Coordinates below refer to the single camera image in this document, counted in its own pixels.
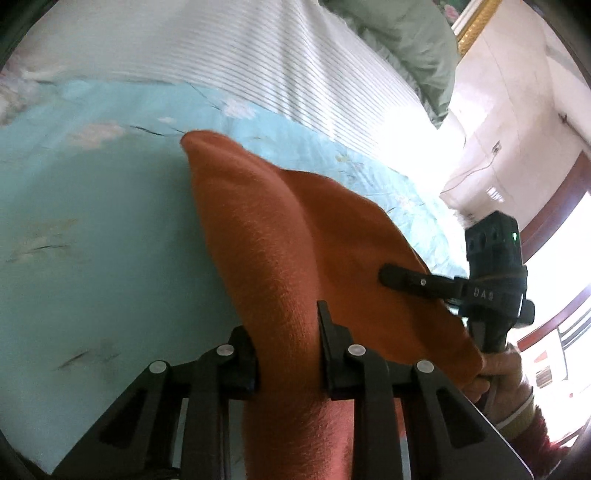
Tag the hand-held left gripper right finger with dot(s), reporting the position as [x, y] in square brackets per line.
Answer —
[334, 364]

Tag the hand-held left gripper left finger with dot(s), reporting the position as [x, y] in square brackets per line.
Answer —
[240, 367]

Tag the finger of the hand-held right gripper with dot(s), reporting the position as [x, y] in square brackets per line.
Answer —
[413, 281]

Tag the orange knitted sweater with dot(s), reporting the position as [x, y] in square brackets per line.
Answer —
[295, 258]

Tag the person's right forearm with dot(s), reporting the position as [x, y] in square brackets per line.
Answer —
[531, 429]

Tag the person's right hand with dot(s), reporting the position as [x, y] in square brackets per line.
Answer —
[501, 376]

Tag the light blue floral bed sheet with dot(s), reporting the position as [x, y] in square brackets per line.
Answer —
[101, 221]

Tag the grey-green pillow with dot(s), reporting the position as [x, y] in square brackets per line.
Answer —
[406, 41]

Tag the gold framed painting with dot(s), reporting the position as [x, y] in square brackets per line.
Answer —
[475, 25]

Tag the white striped quilt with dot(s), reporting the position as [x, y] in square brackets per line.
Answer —
[258, 50]

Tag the brown wooden door frame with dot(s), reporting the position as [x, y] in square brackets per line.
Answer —
[554, 207]

